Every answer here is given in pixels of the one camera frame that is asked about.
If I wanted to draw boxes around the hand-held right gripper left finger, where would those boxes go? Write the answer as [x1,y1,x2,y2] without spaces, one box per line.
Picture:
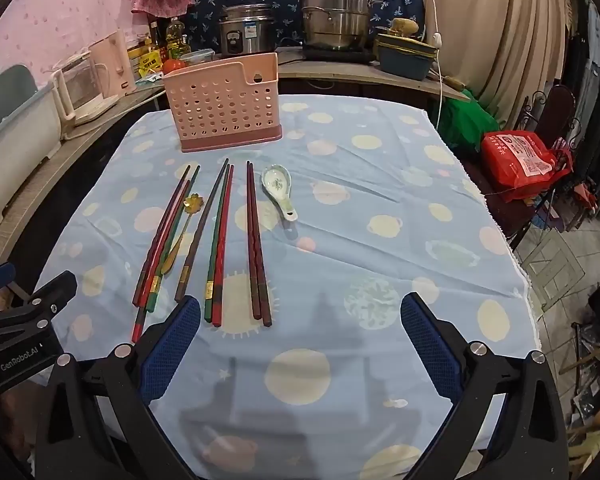
[30,295,203,480]

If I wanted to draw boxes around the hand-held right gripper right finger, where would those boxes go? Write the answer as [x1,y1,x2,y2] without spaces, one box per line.
[400,291,571,480]

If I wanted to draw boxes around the gold flower spoon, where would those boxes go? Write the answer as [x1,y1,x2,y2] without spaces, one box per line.
[161,192,204,277]

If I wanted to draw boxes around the brown chopstick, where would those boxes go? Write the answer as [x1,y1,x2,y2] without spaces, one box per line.
[175,158,230,303]
[132,165,191,307]

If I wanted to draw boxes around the green chopstick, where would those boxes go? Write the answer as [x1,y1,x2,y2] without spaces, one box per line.
[204,164,231,323]

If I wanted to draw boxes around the dark red chopstick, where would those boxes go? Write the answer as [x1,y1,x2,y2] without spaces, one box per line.
[249,162,273,327]
[246,161,262,320]

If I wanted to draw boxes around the group of coloured chopsticks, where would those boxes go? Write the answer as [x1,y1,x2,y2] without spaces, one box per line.
[131,165,201,343]

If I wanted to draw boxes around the white floral ceramic spoon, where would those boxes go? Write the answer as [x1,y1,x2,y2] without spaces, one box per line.
[261,166,299,222]

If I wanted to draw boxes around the pink perforated utensil basket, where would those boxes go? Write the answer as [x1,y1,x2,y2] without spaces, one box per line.
[161,52,284,154]

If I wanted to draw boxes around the white plastic bin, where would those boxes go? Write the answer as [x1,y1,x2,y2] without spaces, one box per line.
[0,64,64,242]

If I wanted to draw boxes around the blue dotted tablecloth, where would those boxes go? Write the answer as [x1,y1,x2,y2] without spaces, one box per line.
[30,94,542,480]

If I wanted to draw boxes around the white microwave oven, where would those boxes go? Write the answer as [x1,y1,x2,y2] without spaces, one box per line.
[49,57,122,133]

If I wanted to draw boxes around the red plastic bag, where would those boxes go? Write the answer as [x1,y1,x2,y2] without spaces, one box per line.
[481,130,574,204]

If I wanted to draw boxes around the green bag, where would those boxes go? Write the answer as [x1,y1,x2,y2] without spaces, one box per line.
[437,87,501,154]

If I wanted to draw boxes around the pink electric kettle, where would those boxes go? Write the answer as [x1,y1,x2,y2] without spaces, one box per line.
[88,30,137,99]

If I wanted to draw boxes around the yellow packet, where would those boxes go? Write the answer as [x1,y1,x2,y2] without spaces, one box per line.
[129,45,164,79]

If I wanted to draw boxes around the dark metal chair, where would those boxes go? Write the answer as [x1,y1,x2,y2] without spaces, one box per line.
[500,84,587,252]

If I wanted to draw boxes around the dark sauce bottle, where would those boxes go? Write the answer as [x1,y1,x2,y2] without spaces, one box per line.
[148,21,167,61]

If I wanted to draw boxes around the teal lidded container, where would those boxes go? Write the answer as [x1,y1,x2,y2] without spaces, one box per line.
[376,34,439,81]

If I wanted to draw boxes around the yellow oil bottle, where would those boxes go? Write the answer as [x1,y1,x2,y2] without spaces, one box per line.
[166,17,191,61]

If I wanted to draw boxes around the black induction cooker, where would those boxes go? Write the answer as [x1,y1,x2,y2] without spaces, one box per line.
[300,45,377,65]

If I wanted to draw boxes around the hanging dark clothes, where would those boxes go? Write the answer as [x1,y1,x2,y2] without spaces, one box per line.
[561,0,600,223]

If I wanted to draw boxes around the beige curtain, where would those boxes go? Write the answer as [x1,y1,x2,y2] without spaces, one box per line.
[424,0,577,131]

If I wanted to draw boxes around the steel rice cooker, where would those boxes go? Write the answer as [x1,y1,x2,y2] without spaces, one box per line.
[218,4,277,56]

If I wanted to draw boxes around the steel steamer pot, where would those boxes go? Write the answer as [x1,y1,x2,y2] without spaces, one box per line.
[300,0,387,52]

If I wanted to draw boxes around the white power cable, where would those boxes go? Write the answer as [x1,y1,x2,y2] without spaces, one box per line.
[426,0,446,128]

